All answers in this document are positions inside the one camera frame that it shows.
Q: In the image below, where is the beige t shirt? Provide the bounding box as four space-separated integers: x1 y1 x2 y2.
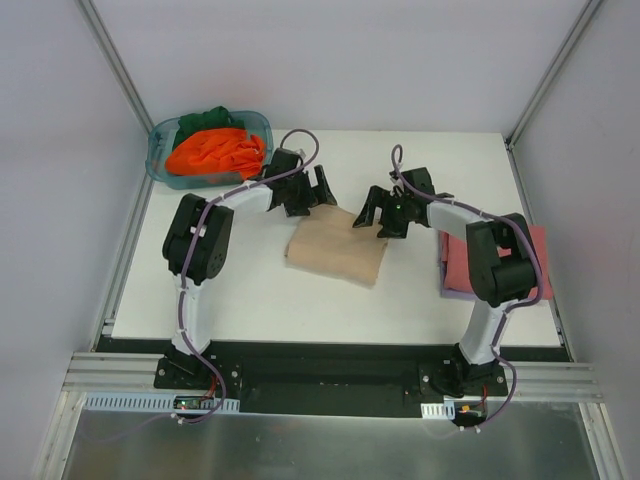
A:
285 205 388 287

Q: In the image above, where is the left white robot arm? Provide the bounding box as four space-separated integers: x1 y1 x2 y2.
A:
154 148 337 390

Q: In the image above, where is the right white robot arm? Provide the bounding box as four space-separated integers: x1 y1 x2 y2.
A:
353 167 544 398

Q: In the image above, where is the orange t shirt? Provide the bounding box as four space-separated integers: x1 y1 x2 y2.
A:
165 128 267 180

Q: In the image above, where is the folded red t shirt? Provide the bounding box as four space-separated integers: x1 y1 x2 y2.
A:
439 225 553 301

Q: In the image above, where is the green t shirt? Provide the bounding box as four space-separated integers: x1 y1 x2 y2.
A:
173 106 245 149

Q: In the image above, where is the teal plastic basket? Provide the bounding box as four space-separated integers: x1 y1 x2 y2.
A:
146 110 274 190

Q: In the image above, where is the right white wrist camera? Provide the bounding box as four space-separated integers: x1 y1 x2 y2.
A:
391 182 404 197

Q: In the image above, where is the right aluminium frame post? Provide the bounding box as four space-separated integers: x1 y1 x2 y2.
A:
504 0 606 151

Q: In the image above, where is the aluminium frame post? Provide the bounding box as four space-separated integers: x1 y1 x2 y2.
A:
504 0 606 151
75 0 154 134

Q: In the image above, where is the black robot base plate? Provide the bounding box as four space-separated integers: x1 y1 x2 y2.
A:
97 338 508 419

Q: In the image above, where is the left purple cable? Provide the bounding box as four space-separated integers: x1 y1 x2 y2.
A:
172 128 321 426

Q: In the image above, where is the left aluminium frame post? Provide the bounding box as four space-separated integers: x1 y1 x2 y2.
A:
75 0 154 134

